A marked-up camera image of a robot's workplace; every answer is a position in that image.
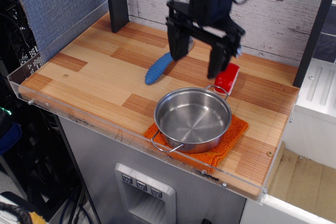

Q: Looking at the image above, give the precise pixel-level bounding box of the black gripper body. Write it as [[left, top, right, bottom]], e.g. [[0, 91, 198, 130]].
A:
[[165, 0, 246, 58]]

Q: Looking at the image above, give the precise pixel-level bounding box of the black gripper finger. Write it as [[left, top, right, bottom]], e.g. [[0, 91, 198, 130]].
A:
[[167, 23, 191, 61], [207, 43, 232, 79]]

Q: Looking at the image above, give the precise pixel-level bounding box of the stainless steel pot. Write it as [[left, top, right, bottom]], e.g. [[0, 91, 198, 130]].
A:
[[151, 85, 232, 153]]

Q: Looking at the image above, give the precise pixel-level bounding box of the clear acrylic counter guard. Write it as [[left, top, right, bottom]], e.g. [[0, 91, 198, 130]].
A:
[[8, 14, 299, 202]]

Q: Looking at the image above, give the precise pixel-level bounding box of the red and white toy sushi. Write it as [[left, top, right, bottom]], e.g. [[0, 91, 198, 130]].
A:
[[214, 63, 240, 95]]

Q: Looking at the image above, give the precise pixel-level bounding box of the orange knitted cloth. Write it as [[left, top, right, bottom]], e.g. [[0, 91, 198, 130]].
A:
[[143, 114, 249, 174]]

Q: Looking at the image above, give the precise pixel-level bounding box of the blue fabric panel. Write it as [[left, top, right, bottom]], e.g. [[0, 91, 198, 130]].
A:
[[19, 0, 108, 62]]

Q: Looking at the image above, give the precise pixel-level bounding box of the white toy sink unit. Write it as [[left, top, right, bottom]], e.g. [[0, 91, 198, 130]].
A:
[[241, 59, 335, 223]]

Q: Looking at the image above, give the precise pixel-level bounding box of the silver toy fridge cabinet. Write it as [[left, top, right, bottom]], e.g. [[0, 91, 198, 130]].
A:
[[59, 118, 246, 223]]

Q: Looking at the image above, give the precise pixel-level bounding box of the grey ice dispenser panel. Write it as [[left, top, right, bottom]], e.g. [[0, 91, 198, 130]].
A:
[[114, 163, 177, 223]]

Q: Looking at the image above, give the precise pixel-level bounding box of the blue handled metal spoon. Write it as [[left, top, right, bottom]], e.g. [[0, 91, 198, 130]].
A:
[[144, 52, 177, 85]]

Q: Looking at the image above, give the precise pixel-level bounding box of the dark right support post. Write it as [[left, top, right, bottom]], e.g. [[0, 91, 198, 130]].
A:
[[292, 0, 332, 88]]

